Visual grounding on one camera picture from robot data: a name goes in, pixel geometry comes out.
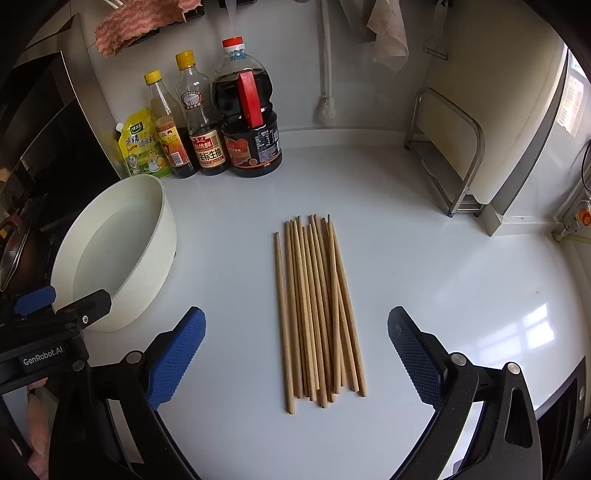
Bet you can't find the yellow seasoning pouch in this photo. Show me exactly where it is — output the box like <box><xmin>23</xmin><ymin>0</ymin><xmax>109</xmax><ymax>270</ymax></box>
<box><xmin>113</xmin><ymin>108</ymin><xmax>174</xmax><ymax>178</ymax></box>

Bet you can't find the large red-handled soy sauce bottle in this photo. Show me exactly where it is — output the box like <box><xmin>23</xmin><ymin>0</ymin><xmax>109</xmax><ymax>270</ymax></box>
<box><xmin>212</xmin><ymin>38</ymin><xmax>283</xmax><ymax>177</ymax></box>

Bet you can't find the pile of wooden chopsticks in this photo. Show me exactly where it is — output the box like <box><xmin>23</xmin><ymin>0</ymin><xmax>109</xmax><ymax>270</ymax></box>
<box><xmin>273</xmin><ymin>213</ymin><xmax>369</xmax><ymax>415</ymax></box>

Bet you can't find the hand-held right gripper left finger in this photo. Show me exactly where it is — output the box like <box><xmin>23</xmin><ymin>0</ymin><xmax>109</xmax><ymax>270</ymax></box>
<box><xmin>51</xmin><ymin>305</ymin><xmax>206</xmax><ymax>480</ymax></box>

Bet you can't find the small amber vinegar bottle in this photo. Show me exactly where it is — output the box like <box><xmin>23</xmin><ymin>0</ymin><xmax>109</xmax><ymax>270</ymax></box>
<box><xmin>144</xmin><ymin>69</ymin><xmax>197</xmax><ymax>180</ymax></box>

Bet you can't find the gas valve with orange knob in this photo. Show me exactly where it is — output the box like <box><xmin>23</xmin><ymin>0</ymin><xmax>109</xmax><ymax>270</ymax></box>
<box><xmin>551</xmin><ymin>198</ymin><xmax>591</xmax><ymax>243</ymax></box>

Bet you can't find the white long-handled dish brush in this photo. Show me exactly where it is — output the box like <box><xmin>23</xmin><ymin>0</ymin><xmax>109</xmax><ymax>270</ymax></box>
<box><xmin>315</xmin><ymin>0</ymin><xmax>340</xmax><ymax>124</ymax></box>

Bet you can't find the beige hanging rag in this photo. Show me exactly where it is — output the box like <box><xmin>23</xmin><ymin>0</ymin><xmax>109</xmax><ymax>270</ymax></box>
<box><xmin>339</xmin><ymin>0</ymin><xmax>409</xmax><ymax>72</ymax></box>

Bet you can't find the pink striped dish cloth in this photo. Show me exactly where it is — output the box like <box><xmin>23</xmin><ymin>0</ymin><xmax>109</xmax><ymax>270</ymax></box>
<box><xmin>95</xmin><ymin>0</ymin><xmax>204</xmax><ymax>58</ymax></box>

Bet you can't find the cream cutting board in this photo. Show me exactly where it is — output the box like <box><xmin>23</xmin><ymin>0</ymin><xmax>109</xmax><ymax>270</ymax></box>
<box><xmin>429</xmin><ymin>44</ymin><xmax>570</xmax><ymax>237</ymax></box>

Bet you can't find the window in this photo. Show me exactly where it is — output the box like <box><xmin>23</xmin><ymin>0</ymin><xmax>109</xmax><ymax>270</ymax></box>
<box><xmin>556</xmin><ymin>55</ymin><xmax>589</xmax><ymax>139</ymax></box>

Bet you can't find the metal peeler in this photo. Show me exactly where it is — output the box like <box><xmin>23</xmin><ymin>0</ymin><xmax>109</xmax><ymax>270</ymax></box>
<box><xmin>424</xmin><ymin>18</ymin><xmax>448</xmax><ymax>61</ymax></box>

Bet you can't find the yellow-capped soy sauce bottle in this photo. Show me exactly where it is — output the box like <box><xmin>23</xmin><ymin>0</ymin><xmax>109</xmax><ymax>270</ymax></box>
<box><xmin>174</xmin><ymin>51</ymin><xmax>230</xmax><ymax>176</ymax></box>

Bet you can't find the pot with glass lid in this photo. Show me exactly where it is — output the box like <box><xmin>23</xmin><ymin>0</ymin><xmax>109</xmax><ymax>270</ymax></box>
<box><xmin>0</xmin><ymin>215</ymin><xmax>34</xmax><ymax>291</ymax></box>

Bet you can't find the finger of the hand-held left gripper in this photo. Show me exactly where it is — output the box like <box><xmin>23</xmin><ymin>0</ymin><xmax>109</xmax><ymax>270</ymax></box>
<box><xmin>52</xmin><ymin>290</ymin><xmax>113</xmax><ymax>330</ymax></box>
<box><xmin>0</xmin><ymin>285</ymin><xmax>57</xmax><ymax>319</ymax></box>

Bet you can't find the metal cutting board rack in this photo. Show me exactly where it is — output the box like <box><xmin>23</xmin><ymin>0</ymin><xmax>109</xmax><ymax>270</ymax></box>
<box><xmin>405</xmin><ymin>87</ymin><xmax>485</xmax><ymax>217</ymax></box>

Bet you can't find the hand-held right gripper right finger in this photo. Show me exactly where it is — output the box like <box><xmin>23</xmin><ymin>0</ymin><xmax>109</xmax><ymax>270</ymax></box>
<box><xmin>387</xmin><ymin>305</ymin><xmax>543</xmax><ymax>480</ymax></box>

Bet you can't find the person's left hand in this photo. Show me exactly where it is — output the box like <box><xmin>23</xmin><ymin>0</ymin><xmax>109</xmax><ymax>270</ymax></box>
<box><xmin>25</xmin><ymin>377</ymin><xmax>51</xmax><ymax>480</ymax></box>

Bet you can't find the white round plastic basin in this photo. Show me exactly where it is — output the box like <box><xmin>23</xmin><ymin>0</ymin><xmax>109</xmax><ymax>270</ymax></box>
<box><xmin>50</xmin><ymin>174</ymin><xmax>178</xmax><ymax>333</ymax></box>

